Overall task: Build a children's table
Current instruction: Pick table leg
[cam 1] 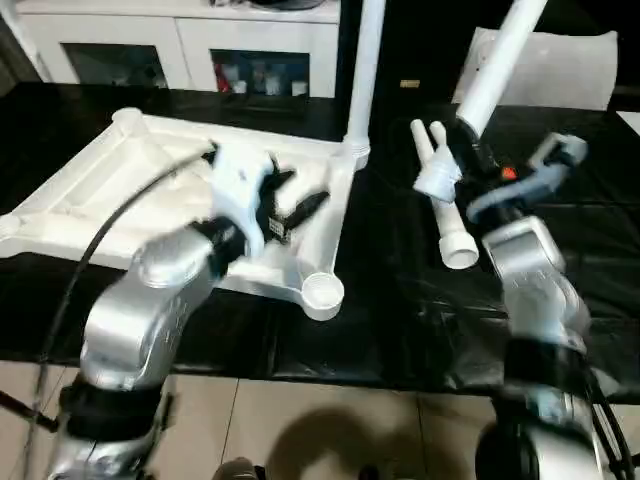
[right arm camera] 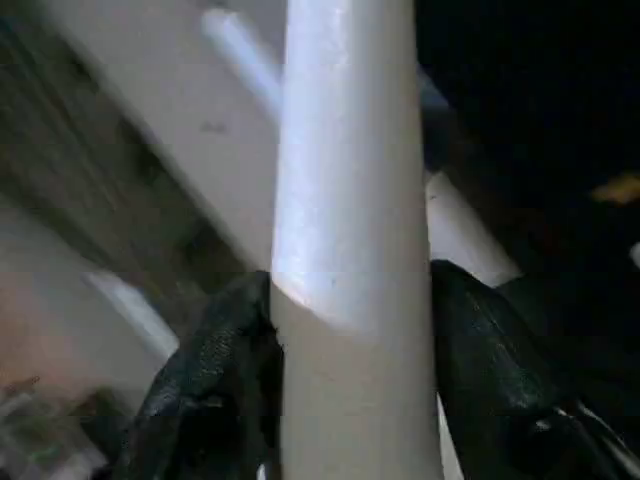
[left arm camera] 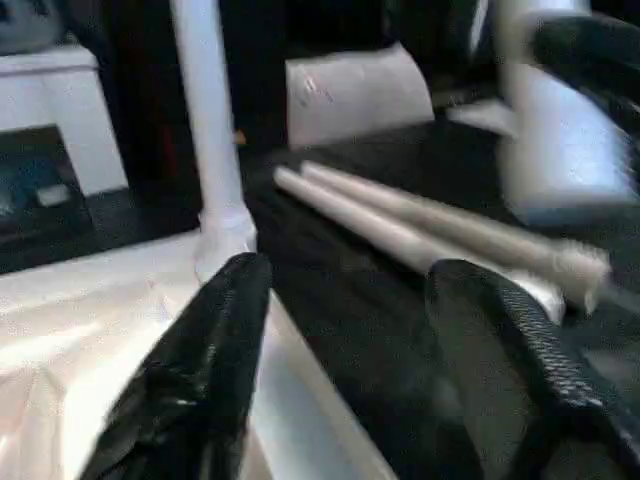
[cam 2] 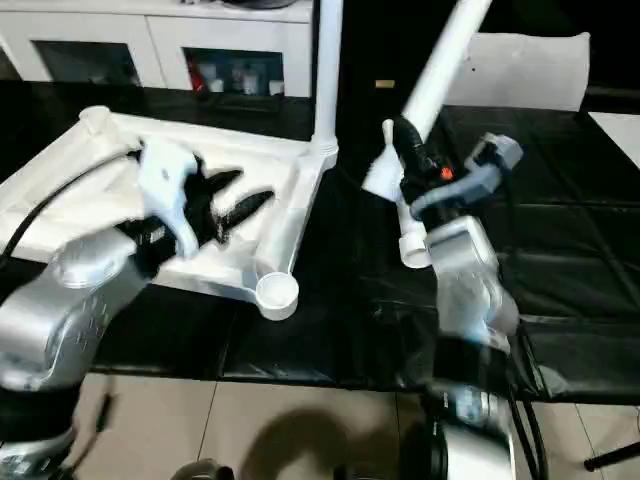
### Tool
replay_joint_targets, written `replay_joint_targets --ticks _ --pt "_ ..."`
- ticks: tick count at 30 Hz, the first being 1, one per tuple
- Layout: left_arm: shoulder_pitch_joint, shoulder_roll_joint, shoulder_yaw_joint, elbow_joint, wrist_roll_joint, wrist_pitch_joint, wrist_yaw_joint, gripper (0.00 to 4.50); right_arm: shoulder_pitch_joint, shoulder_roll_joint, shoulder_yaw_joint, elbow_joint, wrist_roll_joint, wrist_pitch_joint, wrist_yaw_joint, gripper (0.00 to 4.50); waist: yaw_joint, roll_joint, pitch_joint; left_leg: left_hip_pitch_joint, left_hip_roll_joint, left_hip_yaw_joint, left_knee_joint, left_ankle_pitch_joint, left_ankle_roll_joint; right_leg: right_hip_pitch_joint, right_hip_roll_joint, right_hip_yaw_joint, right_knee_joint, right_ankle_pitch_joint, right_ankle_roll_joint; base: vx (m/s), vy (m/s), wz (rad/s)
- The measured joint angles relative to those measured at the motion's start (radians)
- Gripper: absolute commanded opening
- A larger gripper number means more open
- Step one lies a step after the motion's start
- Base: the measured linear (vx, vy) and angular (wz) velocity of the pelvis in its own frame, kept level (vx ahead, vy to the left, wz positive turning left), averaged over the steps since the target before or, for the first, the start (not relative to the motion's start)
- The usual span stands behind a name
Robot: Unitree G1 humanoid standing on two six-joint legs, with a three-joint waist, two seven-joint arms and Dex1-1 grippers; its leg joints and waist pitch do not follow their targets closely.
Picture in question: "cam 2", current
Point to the white plastic table leg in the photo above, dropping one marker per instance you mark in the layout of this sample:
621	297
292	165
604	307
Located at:
412	245
445	65
327	75

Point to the white plastic table top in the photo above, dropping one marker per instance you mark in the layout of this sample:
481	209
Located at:
125	165

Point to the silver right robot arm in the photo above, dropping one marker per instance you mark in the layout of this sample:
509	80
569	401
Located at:
465	280

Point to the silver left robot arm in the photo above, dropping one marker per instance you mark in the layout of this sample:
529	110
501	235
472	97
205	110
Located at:
65	310

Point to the small gold label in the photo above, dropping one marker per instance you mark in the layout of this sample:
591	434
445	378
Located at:
384	84

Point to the black cabinet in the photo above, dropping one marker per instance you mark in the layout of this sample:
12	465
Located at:
380	45

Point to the white plastic seat panel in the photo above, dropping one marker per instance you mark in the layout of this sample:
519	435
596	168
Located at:
525	70

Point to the black table mat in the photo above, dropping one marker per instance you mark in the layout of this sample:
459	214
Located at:
565	225

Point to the white cabinet with glass doors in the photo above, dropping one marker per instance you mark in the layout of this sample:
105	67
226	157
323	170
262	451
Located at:
150	30

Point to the white flat board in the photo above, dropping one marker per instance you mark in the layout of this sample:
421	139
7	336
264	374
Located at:
620	135

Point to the dark robot foot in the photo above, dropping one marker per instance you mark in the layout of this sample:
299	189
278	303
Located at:
202	471

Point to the black metal stand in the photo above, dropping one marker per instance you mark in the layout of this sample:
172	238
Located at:
615	456

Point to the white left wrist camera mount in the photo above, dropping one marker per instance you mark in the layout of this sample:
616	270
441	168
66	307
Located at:
165	180

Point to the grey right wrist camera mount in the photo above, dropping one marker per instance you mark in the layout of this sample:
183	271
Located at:
480	175

